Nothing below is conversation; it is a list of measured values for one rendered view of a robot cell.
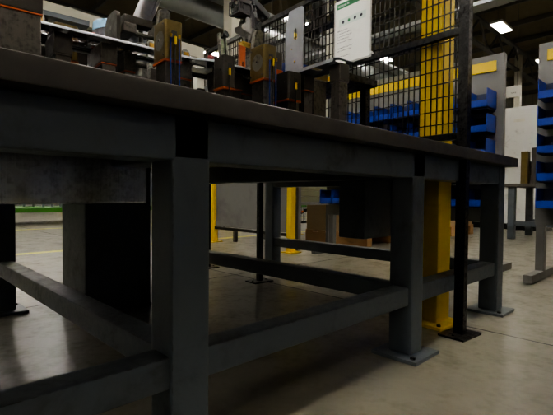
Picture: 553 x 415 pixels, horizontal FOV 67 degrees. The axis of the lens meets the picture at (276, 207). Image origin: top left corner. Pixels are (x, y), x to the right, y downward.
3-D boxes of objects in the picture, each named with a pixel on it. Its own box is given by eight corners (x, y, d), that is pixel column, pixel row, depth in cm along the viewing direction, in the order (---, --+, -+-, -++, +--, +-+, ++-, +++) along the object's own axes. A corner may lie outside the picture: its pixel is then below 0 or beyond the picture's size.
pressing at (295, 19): (302, 84, 181) (303, 4, 180) (285, 89, 190) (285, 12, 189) (303, 84, 182) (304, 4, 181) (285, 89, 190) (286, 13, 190)
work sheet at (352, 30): (370, 56, 188) (372, -15, 187) (333, 67, 205) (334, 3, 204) (374, 57, 189) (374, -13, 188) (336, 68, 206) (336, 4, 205)
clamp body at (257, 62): (267, 143, 144) (268, 40, 143) (247, 146, 153) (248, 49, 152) (282, 145, 148) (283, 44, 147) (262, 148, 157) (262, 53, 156)
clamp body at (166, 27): (168, 134, 124) (168, 14, 123) (151, 138, 133) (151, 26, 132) (188, 137, 128) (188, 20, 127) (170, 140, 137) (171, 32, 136)
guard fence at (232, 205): (301, 252, 389) (304, 33, 383) (290, 254, 379) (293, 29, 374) (215, 240, 485) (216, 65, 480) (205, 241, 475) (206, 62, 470)
